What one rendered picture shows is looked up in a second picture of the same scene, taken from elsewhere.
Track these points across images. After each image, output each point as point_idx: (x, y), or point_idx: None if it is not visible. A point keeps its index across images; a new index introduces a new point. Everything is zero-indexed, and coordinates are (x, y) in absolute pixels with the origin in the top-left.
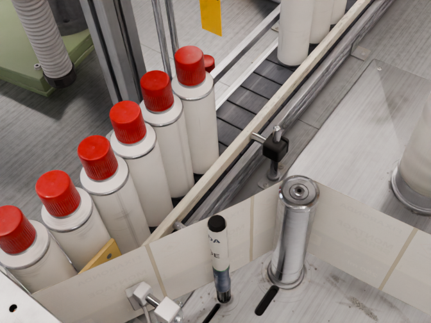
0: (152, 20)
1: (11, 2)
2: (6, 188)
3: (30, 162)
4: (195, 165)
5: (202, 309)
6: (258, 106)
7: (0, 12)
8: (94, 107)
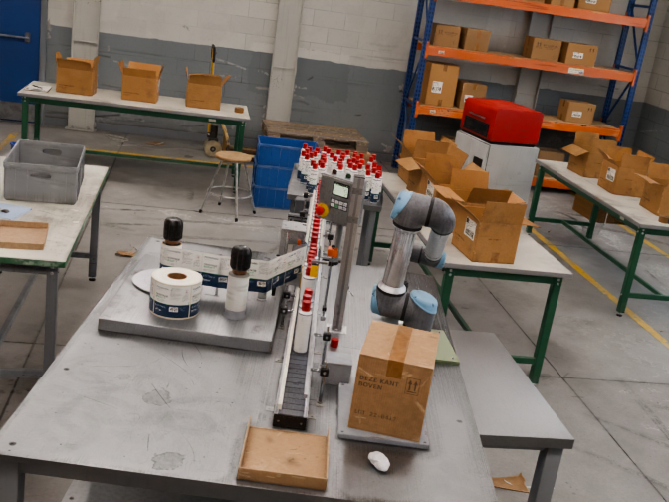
0: None
1: (444, 349)
2: (359, 314)
3: (361, 319)
4: None
5: (276, 293)
6: None
7: (440, 344)
8: (360, 332)
